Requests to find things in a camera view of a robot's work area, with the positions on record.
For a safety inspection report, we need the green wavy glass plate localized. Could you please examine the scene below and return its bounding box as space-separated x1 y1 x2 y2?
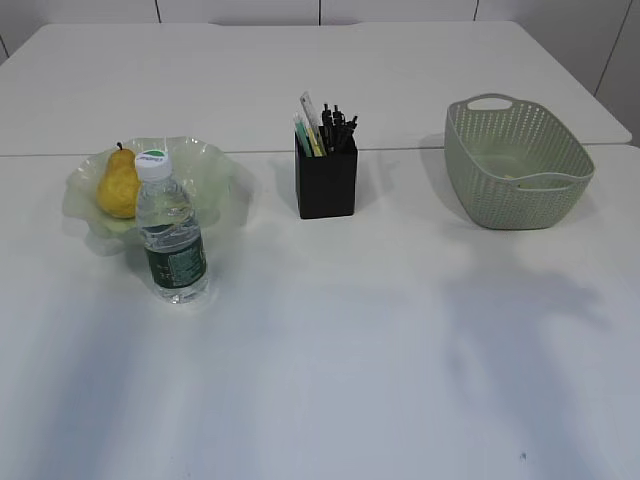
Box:
62 136 235 250

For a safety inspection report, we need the yellow utility knife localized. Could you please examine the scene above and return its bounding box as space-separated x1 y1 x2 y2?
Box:
307 126 326 157

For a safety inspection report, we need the clear plastic ruler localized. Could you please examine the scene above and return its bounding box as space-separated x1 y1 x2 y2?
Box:
300 91 320 131

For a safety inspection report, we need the clear plastic water bottle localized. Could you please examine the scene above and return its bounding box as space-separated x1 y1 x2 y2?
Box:
135 150 208 304

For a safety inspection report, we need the black square pen holder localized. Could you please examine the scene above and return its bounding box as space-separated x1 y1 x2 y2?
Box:
294 137 358 219

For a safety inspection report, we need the green plastic woven basket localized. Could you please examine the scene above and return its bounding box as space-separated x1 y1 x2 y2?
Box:
444 96 595 230

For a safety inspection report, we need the mint green utility knife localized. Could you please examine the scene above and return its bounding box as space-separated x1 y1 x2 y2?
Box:
293 113 314 157

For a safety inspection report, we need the yellow pear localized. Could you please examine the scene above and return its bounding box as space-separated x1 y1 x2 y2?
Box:
96 142 141 219

